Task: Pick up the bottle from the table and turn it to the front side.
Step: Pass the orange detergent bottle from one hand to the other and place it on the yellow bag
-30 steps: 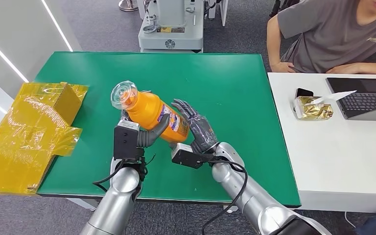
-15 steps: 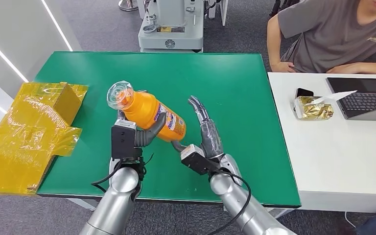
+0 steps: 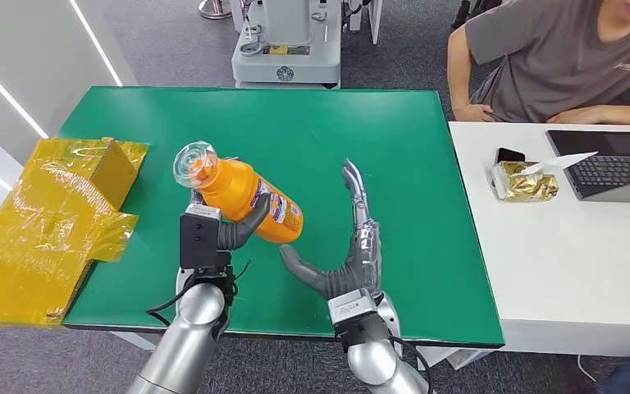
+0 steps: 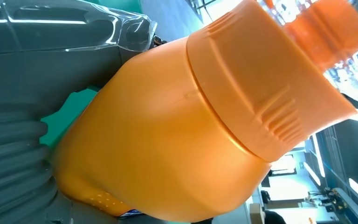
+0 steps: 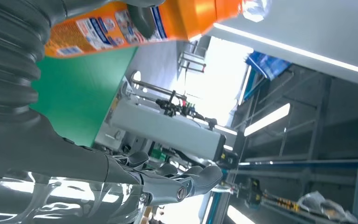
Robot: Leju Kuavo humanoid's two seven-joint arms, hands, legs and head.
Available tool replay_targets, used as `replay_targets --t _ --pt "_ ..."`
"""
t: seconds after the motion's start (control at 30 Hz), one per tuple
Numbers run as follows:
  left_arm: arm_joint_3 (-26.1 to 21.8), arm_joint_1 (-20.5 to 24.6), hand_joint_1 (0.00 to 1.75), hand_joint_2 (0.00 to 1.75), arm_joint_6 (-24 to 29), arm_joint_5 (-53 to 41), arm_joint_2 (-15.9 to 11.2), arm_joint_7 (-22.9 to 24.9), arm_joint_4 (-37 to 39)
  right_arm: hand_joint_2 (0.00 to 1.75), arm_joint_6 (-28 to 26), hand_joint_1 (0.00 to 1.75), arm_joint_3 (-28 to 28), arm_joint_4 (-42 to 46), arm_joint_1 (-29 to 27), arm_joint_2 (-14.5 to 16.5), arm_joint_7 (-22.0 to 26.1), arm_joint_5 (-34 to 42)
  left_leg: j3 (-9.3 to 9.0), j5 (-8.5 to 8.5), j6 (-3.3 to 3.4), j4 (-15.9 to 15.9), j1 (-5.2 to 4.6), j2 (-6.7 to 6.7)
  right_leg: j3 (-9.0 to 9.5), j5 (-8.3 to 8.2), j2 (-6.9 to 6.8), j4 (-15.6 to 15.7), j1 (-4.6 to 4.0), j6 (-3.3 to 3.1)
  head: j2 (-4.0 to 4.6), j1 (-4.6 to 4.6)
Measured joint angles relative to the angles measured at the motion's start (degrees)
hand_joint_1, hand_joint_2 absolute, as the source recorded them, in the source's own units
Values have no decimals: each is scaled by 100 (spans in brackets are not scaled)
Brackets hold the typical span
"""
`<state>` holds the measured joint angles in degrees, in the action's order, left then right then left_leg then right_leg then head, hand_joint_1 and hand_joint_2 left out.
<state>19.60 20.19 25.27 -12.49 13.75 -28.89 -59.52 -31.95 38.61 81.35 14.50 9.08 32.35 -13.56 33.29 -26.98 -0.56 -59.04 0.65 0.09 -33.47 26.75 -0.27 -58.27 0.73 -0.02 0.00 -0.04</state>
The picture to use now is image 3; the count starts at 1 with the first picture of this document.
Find green-topped table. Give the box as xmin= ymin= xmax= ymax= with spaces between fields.
xmin=58 ymin=86 xmax=506 ymax=349

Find black phone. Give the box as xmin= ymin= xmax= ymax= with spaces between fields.
xmin=494 ymin=147 xmax=527 ymax=165

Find white floor cable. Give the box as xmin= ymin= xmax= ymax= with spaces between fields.
xmin=575 ymin=355 xmax=599 ymax=384

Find yellow-taped cardboard box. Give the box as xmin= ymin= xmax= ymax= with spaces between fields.
xmin=0 ymin=137 xmax=150 ymax=328

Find white paper strip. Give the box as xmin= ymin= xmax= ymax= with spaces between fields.
xmin=513 ymin=151 xmax=599 ymax=176

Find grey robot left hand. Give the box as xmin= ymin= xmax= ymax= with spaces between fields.
xmin=216 ymin=193 xmax=272 ymax=252

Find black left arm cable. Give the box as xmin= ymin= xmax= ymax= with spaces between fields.
xmin=145 ymin=260 xmax=252 ymax=328

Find person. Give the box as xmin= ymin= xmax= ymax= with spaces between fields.
xmin=446 ymin=0 xmax=630 ymax=131

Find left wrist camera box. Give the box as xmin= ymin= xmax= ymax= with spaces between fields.
xmin=179 ymin=204 xmax=233 ymax=272

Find orange plastic bottle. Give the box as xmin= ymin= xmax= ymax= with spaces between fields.
xmin=172 ymin=141 xmax=304 ymax=245

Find black chair base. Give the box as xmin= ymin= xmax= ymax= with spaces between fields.
xmin=450 ymin=0 xmax=504 ymax=31

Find gold foil packet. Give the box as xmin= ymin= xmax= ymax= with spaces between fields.
xmin=491 ymin=160 xmax=559 ymax=203

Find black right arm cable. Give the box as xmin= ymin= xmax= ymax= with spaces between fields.
xmin=388 ymin=335 xmax=436 ymax=394

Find person's left hand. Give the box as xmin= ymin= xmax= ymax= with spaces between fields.
xmin=546 ymin=105 xmax=609 ymax=126

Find white machine base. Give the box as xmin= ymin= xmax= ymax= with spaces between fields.
xmin=231 ymin=0 xmax=385 ymax=90

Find white desk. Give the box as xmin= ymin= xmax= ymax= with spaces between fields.
xmin=448 ymin=121 xmax=630 ymax=359

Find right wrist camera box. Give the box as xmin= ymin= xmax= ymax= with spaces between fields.
xmin=327 ymin=288 xmax=390 ymax=347

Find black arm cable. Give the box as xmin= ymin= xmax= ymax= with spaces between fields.
xmin=388 ymin=335 xmax=436 ymax=394
xmin=145 ymin=260 xmax=252 ymax=328

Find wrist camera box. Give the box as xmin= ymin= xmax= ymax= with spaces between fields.
xmin=327 ymin=288 xmax=390 ymax=347
xmin=179 ymin=204 xmax=233 ymax=272

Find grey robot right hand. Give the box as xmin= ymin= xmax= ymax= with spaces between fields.
xmin=279 ymin=158 xmax=384 ymax=301

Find grey laptop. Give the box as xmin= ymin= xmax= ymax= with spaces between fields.
xmin=545 ymin=129 xmax=630 ymax=204

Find person's right hand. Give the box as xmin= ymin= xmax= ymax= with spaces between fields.
xmin=452 ymin=103 xmax=495 ymax=123

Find chrome round stand base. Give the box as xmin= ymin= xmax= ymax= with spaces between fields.
xmin=199 ymin=0 xmax=235 ymax=21

